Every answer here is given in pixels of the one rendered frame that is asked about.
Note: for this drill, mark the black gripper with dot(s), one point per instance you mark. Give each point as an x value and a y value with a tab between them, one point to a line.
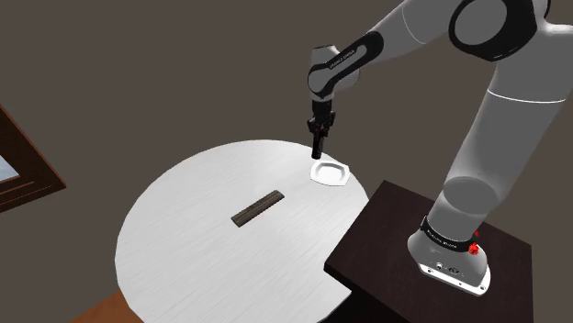
322	117

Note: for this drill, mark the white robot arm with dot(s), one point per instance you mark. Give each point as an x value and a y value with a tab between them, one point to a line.
506	134

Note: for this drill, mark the white octagonal plate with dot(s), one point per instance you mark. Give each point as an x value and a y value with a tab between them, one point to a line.
330	173

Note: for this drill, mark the dark brown remote control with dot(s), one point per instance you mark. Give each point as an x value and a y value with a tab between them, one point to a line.
258	208

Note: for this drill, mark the dark robot stand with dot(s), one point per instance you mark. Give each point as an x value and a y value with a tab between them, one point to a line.
394	250

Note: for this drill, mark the round white table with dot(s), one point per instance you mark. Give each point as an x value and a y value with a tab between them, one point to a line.
201	250

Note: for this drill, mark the brown wooden framed window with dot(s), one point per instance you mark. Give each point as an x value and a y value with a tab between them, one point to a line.
27	174

